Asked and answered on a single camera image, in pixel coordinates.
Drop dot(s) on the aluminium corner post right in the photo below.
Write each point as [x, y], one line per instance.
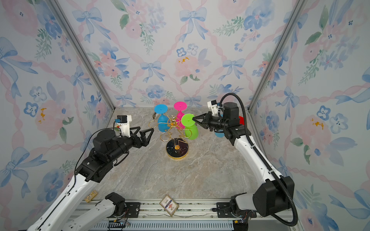
[280, 46]

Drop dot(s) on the aluminium corner post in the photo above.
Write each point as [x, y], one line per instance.
[78, 47]
[280, 46]

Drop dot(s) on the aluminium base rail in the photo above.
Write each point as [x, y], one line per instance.
[191, 215]

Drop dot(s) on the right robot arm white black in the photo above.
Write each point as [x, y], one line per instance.
[274, 195]

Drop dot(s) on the small framed card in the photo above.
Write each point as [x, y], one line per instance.
[169, 205]

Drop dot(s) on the light blue wine glass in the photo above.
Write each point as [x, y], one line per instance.
[219, 134]

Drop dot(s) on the red wine glass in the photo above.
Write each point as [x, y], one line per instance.
[241, 120]

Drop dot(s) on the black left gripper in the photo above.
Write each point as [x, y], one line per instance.
[145, 140]

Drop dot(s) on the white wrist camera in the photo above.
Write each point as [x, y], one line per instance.
[122, 125]
[214, 107]

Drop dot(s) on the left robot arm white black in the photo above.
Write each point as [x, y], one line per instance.
[108, 151]

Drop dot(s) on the green wine glass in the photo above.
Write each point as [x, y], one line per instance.
[189, 127]

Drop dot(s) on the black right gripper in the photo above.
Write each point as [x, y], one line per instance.
[207, 118]

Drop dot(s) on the small yellow wooden block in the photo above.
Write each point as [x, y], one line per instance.
[91, 196]

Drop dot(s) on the magenta wine glass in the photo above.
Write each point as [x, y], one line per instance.
[180, 107]

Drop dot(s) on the aluminium corner post left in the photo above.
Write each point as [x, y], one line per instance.
[78, 47]

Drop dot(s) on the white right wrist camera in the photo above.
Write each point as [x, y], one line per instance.
[214, 107]

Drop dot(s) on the gold wire glass rack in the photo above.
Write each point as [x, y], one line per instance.
[173, 135]

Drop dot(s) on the cyan wine glass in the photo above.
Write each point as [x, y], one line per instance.
[162, 117]

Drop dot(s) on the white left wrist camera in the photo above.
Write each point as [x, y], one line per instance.
[122, 125]

